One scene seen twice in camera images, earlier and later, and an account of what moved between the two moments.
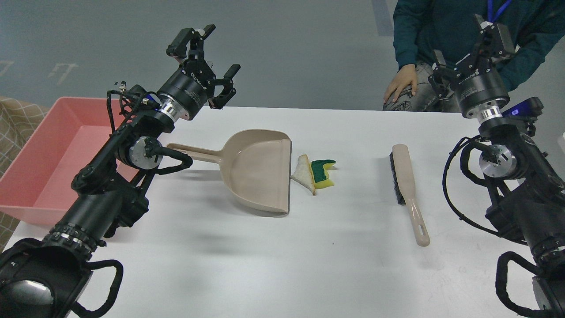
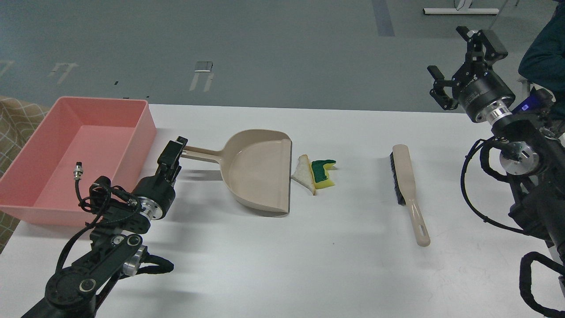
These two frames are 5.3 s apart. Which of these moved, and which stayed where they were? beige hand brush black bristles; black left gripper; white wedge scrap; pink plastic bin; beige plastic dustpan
Moved: black left gripper
Stayed: pink plastic bin; beige hand brush black bristles; beige plastic dustpan; white wedge scrap
